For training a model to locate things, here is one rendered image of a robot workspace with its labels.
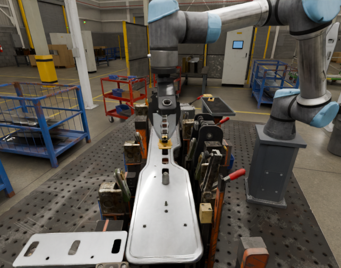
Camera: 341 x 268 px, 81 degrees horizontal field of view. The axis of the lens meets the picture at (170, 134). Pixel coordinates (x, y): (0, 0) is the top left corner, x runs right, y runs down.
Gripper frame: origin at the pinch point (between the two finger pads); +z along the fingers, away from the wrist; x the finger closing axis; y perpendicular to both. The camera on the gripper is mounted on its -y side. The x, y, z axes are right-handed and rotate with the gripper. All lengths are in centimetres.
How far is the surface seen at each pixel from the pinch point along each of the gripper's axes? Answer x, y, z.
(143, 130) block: 15, 76, 30
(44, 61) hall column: 401, 666, 29
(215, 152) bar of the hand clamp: -16.3, 0.5, 6.0
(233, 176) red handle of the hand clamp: -22.9, -1.2, 14.2
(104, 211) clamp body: 23.4, 2.8, 32.8
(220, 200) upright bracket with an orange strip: -15.5, -11.9, 14.4
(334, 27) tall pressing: -619, 734, -78
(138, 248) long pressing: 7.8, -16.5, 27.1
